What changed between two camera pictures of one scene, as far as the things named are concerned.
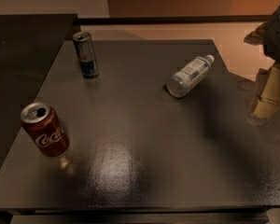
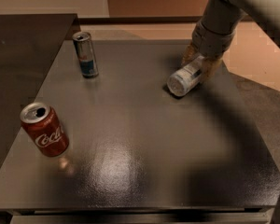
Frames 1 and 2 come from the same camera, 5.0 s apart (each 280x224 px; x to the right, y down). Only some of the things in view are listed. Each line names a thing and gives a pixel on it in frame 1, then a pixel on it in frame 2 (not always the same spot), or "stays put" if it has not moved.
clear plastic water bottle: x=190 y=75 stays put
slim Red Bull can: x=83 y=42 stays put
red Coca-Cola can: x=45 y=129 stays put
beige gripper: x=278 y=36 -> x=211 y=43
